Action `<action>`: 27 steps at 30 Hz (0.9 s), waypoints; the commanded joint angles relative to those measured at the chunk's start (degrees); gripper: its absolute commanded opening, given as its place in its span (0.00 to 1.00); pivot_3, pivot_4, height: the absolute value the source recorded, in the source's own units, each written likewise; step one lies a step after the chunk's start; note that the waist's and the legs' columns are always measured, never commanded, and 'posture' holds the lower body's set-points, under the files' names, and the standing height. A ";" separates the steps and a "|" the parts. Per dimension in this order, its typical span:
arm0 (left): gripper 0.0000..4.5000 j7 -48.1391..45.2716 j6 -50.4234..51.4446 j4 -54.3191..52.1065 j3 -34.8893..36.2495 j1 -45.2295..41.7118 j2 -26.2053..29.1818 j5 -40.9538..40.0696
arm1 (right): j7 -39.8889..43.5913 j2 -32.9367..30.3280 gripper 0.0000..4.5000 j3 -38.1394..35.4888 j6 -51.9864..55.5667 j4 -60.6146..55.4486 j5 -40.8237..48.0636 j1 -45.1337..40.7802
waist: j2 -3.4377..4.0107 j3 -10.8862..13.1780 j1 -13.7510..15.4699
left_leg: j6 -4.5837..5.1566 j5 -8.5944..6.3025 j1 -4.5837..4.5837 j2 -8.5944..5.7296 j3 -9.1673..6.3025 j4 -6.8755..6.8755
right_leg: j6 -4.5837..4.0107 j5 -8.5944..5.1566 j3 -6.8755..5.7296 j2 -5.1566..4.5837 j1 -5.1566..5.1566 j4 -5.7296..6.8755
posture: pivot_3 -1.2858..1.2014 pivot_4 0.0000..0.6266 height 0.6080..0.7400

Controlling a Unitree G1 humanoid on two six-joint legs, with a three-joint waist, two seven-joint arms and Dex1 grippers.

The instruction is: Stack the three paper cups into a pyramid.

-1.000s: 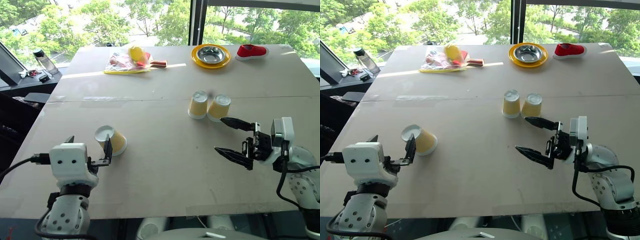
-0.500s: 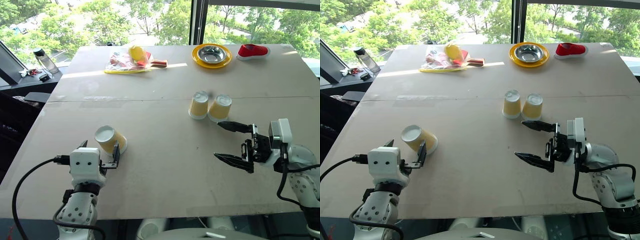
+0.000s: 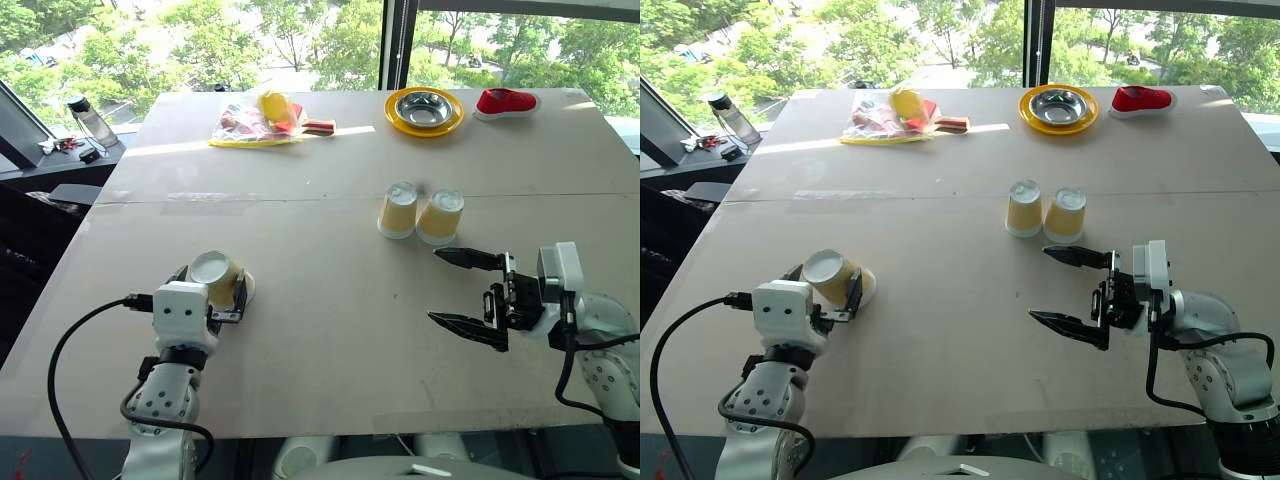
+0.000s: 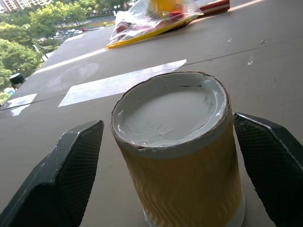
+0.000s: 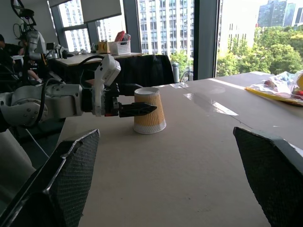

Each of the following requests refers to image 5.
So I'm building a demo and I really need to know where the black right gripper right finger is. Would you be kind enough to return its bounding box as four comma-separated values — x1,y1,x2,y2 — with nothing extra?
233,126,303,227

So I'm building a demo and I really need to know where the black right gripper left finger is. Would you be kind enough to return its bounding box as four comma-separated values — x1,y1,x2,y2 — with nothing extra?
0,129,100,227

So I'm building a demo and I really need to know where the clear plastic bag with items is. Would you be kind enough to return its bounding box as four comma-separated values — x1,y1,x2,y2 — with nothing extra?
245,70,303,107

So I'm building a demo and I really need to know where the white plastic basket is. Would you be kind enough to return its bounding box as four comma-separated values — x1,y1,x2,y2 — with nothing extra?
108,40,131,56

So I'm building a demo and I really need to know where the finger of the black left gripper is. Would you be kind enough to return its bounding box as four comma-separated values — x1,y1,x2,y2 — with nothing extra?
117,83,143,96
118,102,158,118

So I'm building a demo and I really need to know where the silver background robot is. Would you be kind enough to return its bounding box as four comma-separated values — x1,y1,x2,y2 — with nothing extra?
10,0,47,61

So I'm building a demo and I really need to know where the red snack bag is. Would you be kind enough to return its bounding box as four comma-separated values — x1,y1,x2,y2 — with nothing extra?
115,30,131,42

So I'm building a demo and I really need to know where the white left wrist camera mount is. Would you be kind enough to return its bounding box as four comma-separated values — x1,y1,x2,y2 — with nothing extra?
91,53,121,117

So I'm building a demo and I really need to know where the yellow white paper cup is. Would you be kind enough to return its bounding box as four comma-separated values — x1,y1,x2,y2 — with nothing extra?
133,87,167,135

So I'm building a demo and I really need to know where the grey robot body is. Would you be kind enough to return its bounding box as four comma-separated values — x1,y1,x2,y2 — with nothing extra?
0,129,36,206

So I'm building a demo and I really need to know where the person in black shirt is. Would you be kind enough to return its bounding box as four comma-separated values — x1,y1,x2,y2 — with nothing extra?
0,34,26,70

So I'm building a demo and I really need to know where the table with black cloth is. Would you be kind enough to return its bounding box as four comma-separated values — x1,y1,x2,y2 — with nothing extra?
49,52,175,88

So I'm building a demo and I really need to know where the grey roller blind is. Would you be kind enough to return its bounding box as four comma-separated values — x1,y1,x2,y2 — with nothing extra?
80,0,122,24

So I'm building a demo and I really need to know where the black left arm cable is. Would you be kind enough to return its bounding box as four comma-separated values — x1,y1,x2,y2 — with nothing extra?
28,54,106,130

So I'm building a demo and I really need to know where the yellow box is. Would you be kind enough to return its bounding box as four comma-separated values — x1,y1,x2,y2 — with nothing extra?
97,40,111,54

